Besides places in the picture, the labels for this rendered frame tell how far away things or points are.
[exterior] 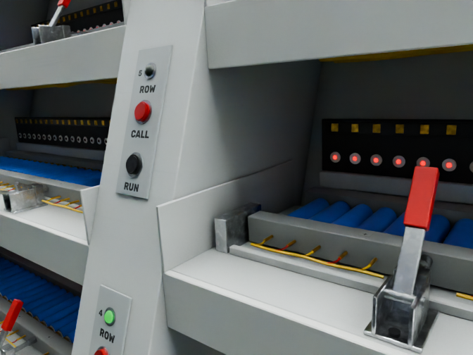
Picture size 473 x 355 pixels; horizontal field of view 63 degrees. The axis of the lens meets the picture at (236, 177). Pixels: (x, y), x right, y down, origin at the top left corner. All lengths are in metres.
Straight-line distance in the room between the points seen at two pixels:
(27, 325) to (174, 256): 0.35
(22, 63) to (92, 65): 0.15
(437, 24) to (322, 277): 0.16
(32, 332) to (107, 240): 0.27
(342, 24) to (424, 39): 0.05
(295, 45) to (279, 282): 0.16
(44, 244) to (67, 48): 0.20
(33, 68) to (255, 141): 0.30
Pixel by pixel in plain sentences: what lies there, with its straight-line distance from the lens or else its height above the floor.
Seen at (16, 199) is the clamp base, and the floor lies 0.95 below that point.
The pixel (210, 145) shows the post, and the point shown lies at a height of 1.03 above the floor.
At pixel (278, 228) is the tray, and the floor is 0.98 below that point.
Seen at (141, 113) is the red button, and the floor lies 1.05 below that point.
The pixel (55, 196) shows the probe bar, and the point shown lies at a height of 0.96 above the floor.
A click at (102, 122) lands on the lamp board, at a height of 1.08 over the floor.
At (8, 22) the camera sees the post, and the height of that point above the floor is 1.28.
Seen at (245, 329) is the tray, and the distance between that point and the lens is 0.26.
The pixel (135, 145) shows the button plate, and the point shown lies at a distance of 0.33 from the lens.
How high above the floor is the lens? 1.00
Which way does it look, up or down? 2 degrees up
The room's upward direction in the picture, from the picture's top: 9 degrees clockwise
